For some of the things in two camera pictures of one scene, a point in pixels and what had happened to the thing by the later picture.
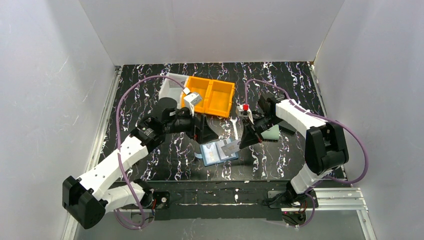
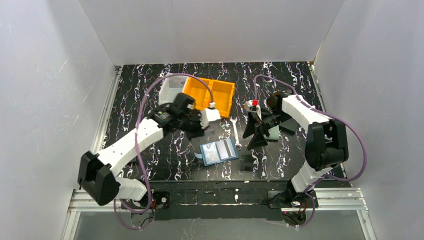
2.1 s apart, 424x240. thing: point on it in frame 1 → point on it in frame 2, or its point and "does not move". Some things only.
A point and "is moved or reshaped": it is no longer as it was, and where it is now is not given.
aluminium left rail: x=104 y=119 does not move
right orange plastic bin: x=219 y=98 does not move
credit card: x=181 y=79 is moved or reshaped
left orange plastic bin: x=202 y=86 does not move
